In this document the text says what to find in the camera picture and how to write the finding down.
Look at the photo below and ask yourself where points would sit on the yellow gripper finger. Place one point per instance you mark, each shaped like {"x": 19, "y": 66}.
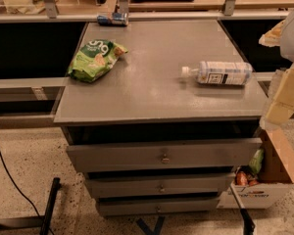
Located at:
{"x": 272, "y": 37}
{"x": 281, "y": 107}

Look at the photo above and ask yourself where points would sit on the clear plastic water bottle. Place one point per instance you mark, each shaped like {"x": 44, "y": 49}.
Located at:
{"x": 219, "y": 73}

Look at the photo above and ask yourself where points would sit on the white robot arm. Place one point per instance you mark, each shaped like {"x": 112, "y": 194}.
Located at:
{"x": 287, "y": 52}

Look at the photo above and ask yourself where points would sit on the green packet in box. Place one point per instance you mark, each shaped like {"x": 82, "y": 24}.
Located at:
{"x": 255, "y": 164}

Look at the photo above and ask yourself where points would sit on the top grey drawer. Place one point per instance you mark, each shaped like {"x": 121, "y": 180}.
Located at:
{"x": 163, "y": 155}

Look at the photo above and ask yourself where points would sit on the grey drawer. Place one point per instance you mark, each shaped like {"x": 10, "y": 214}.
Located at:
{"x": 158, "y": 185}
{"x": 163, "y": 155}
{"x": 156, "y": 206}

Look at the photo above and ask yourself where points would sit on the cardboard box with groceries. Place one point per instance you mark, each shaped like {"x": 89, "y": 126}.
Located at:
{"x": 276, "y": 177}

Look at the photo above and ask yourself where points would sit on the grey drawer cabinet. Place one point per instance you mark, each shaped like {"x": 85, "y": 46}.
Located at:
{"x": 145, "y": 99}

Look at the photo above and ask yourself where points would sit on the green snack bag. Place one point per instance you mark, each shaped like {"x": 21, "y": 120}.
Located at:
{"x": 95, "y": 59}

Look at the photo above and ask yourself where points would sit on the middle grey drawer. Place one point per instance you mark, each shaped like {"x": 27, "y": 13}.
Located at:
{"x": 158, "y": 185}

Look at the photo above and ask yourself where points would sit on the bottom grey drawer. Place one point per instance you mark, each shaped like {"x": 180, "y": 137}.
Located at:
{"x": 156, "y": 206}

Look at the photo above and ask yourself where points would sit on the black metal stand leg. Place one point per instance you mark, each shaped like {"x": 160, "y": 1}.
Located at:
{"x": 42, "y": 222}

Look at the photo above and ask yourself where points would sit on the black handled tool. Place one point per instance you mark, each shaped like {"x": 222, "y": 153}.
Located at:
{"x": 248, "y": 223}

